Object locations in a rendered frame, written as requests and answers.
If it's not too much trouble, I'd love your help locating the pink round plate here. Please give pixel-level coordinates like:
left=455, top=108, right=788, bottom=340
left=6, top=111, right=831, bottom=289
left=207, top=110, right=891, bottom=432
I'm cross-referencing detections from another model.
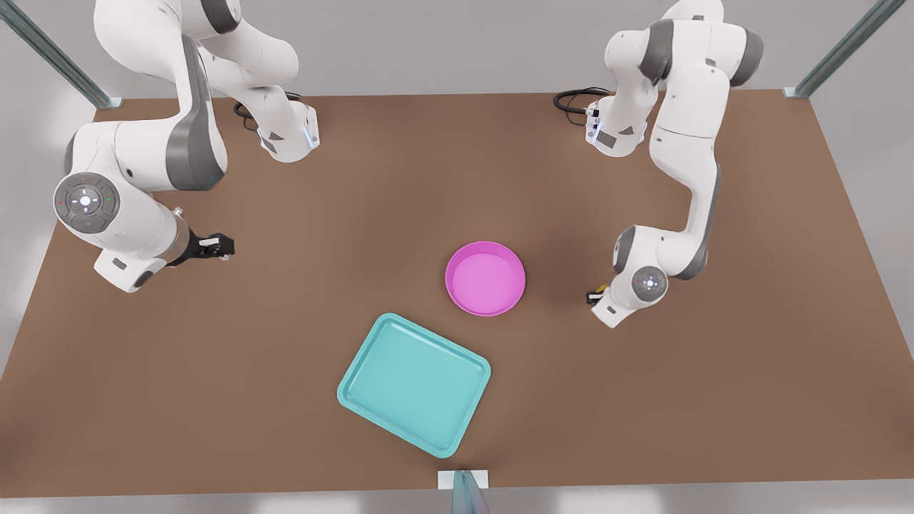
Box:
left=445, top=241, right=527, bottom=317

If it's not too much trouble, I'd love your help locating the teal rectangular tray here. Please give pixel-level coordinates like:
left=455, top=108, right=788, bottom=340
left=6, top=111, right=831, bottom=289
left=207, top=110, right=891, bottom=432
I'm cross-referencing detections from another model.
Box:
left=336, top=313, right=493, bottom=459

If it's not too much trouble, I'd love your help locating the black right arm cable loop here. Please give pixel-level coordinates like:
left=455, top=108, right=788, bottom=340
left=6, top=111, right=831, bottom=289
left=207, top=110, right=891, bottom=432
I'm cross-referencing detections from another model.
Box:
left=233, top=91, right=304, bottom=133

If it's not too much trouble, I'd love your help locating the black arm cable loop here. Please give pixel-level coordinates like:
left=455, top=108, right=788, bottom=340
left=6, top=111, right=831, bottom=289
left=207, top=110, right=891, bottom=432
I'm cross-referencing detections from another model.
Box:
left=233, top=91, right=304, bottom=133
left=553, top=87, right=612, bottom=130

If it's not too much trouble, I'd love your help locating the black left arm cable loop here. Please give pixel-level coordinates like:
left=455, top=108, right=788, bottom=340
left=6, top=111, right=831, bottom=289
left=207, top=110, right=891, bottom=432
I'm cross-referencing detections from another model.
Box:
left=553, top=87, right=612, bottom=130

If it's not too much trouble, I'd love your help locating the silver frame post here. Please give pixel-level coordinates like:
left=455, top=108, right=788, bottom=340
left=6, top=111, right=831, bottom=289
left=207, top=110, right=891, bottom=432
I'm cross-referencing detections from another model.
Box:
left=0, top=0, right=123, bottom=110
left=436, top=469, right=491, bottom=514
left=783, top=0, right=908, bottom=100

